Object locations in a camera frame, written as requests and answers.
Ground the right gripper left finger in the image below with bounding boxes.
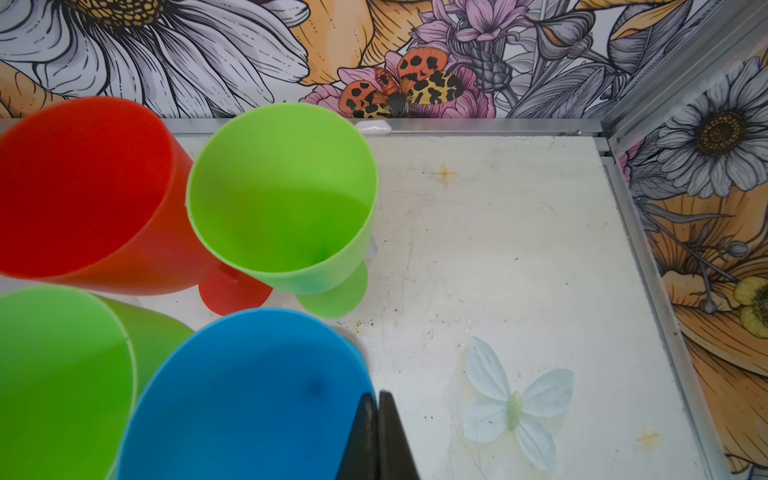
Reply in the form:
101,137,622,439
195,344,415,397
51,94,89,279
336,393,380,480

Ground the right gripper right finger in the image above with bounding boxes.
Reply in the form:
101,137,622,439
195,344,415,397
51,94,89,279
377,390,420,480

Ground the blue wine glass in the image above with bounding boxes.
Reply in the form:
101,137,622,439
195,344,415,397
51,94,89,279
117,308,373,479

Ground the green wine glass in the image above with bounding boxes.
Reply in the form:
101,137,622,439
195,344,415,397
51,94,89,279
185,103,379,319
1,286,193,479

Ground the red wine glass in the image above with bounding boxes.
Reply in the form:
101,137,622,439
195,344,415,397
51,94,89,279
1,97,272,316

